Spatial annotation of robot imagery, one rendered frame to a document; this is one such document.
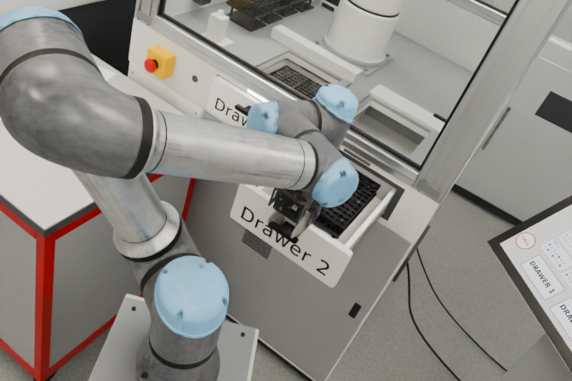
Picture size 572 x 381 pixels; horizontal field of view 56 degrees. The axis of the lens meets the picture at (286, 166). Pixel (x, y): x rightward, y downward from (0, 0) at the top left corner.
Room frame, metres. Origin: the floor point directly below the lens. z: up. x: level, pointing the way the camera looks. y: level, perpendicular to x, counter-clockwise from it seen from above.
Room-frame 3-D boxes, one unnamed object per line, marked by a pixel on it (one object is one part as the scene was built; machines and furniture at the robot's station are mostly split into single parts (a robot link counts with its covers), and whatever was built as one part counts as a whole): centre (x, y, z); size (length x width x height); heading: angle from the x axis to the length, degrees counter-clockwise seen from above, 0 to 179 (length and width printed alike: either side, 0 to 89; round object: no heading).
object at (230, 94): (1.27, 0.14, 0.87); 0.29 x 0.02 x 0.11; 70
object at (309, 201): (0.83, -0.04, 1.04); 0.09 x 0.08 x 0.12; 160
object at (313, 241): (0.88, -0.06, 0.87); 0.29 x 0.02 x 0.11; 70
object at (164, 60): (1.36, 0.45, 0.88); 0.07 x 0.05 x 0.07; 70
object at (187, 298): (0.55, 0.07, 0.95); 0.13 x 0.12 x 0.14; 42
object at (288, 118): (0.76, 0.02, 1.20); 0.11 x 0.11 x 0.08; 42
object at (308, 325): (1.70, -0.07, 0.40); 1.03 x 0.95 x 0.80; 70
